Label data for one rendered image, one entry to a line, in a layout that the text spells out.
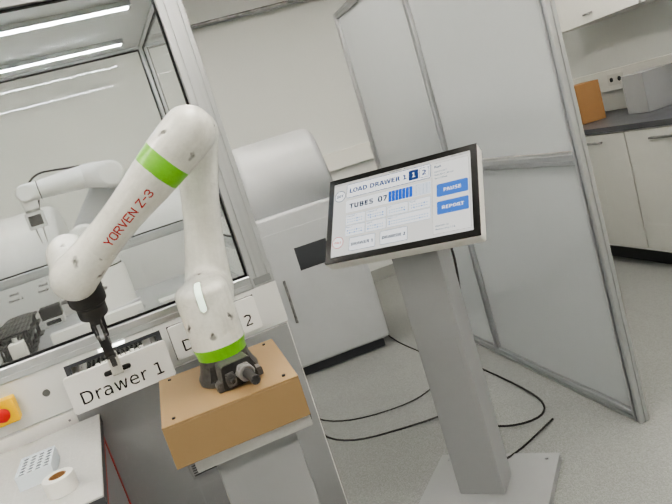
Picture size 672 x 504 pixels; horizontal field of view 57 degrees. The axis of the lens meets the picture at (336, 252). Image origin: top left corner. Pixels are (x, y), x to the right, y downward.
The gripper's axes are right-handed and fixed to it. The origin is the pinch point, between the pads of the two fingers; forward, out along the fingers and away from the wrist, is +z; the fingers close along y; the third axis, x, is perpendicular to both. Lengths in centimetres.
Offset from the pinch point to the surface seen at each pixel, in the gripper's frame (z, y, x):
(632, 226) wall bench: 104, -87, 306
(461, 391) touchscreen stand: 45, 24, 96
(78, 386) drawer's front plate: 5.3, -4.0, -11.2
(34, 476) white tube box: 7.9, 21.3, -25.2
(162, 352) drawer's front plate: 5.2, -4.0, 12.9
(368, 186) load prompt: -19, -14, 91
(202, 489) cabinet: 59, -1, 10
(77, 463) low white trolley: 11.1, 19.4, -15.9
